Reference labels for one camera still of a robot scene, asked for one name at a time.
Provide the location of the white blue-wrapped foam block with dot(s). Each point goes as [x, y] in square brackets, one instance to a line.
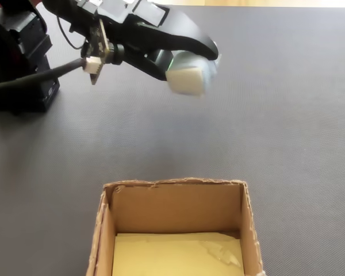
[187, 80]

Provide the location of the brown cardboard box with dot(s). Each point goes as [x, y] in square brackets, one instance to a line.
[175, 207]

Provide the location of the gray textured mat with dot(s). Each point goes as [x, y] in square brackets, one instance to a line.
[276, 129]

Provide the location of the yellow sheet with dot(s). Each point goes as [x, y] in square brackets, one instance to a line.
[166, 256]

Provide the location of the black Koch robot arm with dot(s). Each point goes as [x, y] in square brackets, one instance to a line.
[31, 37]

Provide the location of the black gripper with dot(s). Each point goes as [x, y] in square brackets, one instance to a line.
[115, 11]

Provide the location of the camera circuit board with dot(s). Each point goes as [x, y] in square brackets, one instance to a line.
[96, 43]

